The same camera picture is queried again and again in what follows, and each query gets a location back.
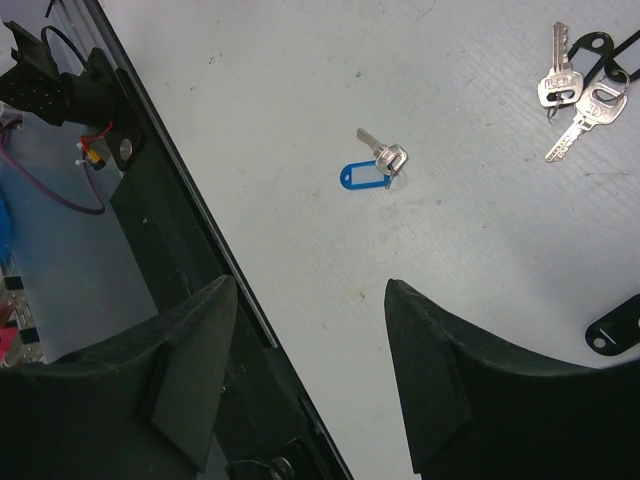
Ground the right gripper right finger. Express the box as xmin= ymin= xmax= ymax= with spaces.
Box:
xmin=384 ymin=279 xmax=639 ymax=479

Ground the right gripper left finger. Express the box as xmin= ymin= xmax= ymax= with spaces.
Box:
xmin=1 ymin=276 xmax=237 ymax=479

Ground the black tagged key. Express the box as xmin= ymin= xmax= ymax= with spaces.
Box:
xmin=585 ymin=295 xmax=640 ymax=356

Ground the blue tagged key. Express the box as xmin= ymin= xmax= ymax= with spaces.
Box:
xmin=339 ymin=128 xmax=409 ymax=191

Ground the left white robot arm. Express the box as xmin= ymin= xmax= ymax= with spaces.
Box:
xmin=1 ymin=21 xmax=126 ymax=127

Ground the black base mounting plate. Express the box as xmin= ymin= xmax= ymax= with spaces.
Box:
xmin=70 ymin=1 xmax=351 ymax=479

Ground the black carabiner key bunch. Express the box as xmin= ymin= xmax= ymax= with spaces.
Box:
xmin=537 ymin=21 xmax=639 ymax=163

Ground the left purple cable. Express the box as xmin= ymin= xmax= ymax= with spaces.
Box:
xmin=0 ymin=119 xmax=107 ymax=216

